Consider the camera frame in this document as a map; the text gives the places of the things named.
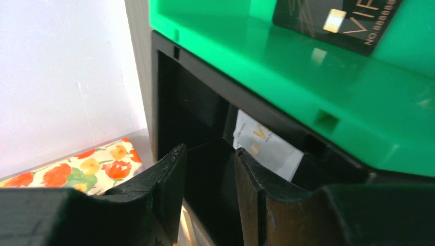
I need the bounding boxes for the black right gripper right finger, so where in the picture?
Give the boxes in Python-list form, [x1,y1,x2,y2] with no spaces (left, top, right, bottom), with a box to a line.
[234,148,434,245]

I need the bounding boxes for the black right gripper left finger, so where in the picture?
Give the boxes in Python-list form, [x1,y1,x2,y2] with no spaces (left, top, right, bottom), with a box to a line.
[1,144,187,245]

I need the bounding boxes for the white card in black bin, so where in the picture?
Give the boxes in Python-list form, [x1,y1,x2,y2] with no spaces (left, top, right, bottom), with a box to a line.
[233,110,304,181]

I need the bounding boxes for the dark card in green bin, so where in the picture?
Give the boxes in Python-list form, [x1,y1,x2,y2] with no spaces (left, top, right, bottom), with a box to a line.
[272,0,402,56]

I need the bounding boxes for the floral fabric bag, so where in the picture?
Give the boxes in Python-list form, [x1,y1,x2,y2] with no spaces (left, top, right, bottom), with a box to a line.
[1,138,142,195]

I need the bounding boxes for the green double storage bin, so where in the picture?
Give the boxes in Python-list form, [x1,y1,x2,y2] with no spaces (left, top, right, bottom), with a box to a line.
[149,1,434,176]

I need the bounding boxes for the black storage bin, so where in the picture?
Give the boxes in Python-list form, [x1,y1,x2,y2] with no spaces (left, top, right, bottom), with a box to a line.
[151,31,368,245]

